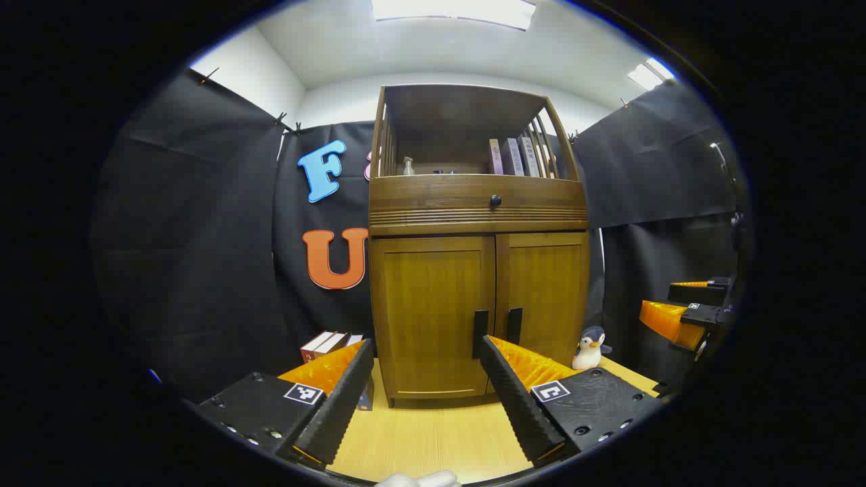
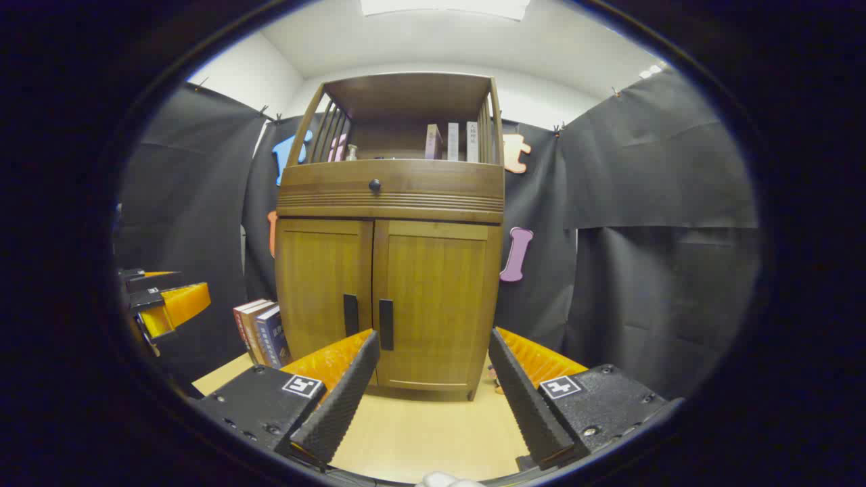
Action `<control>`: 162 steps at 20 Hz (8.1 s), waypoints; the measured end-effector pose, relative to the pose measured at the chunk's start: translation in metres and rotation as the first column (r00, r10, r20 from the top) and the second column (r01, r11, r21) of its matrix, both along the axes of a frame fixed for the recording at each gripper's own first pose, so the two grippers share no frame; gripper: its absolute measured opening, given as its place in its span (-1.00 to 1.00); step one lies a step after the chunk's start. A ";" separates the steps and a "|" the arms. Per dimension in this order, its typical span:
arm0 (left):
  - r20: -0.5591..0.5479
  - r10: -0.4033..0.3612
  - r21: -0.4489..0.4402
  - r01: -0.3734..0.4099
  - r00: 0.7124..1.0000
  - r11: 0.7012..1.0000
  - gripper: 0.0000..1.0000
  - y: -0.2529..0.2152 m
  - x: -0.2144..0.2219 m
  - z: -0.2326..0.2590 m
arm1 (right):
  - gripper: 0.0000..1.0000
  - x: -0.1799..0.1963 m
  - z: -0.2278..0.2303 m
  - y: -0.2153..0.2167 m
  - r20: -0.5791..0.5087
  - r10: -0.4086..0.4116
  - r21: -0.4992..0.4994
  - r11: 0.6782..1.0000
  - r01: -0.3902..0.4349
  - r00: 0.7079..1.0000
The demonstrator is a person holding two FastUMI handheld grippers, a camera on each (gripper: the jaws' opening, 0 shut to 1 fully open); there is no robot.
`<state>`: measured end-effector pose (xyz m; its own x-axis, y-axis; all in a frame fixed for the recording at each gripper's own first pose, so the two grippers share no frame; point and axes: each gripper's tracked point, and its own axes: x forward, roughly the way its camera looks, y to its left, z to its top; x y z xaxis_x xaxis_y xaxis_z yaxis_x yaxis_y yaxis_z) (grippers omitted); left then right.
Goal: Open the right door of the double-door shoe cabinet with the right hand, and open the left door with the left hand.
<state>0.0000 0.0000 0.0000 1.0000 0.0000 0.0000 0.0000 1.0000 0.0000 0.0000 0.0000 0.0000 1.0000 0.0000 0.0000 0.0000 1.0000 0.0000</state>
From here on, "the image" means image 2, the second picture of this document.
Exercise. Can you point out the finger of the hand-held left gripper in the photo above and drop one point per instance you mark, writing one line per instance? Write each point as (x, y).
(179, 304)
(152, 281)

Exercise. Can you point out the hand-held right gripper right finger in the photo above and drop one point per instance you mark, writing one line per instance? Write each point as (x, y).
(524, 399)

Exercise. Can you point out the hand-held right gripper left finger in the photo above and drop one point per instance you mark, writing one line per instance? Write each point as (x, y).
(345, 399)

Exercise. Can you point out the wooden shoe cabinet door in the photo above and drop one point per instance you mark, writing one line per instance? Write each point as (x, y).
(440, 291)
(318, 270)

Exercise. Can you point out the wooden double-door shoe cabinet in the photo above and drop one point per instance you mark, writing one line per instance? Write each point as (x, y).
(325, 182)

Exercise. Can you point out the red book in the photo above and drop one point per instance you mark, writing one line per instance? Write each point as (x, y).
(241, 321)

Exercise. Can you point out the blue book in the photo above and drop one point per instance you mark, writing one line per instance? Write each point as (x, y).
(272, 338)

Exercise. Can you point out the small clear bottle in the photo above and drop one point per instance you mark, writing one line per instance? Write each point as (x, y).
(351, 154)

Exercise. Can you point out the black backdrop cloth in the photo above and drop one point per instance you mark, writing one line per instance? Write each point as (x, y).
(643, 169)

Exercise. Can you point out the white book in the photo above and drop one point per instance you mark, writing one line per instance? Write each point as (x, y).
(472, 142)

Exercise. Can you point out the grey book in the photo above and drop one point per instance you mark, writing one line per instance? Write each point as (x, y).
(452, 142)

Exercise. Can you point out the pale purple book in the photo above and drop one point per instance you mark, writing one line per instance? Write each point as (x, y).
(433, 142)

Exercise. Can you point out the small ceiling light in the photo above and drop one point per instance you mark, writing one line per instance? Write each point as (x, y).
(653, 70)

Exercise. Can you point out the large ceiling light panel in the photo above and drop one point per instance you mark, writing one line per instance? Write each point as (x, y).
(446, 7)

